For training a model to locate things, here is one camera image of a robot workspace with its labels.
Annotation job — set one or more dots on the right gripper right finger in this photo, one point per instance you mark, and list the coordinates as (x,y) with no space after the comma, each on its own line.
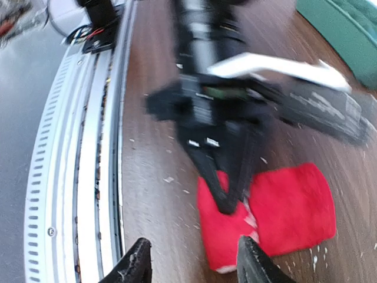
(254,265)

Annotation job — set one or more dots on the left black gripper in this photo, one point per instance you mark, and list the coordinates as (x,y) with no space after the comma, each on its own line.
(201,103)

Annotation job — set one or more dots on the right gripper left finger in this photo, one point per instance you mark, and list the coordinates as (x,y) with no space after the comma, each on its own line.
(134,266)

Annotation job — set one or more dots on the red sock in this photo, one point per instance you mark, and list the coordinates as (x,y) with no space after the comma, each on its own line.
(289,209)

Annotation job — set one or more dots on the green divided organizer tray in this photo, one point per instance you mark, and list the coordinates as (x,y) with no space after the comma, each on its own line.
(350,28)

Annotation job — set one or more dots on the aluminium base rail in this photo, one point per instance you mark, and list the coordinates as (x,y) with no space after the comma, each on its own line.
(73,225)

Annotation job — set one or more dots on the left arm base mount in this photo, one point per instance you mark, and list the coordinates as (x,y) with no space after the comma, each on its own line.
(101,33)

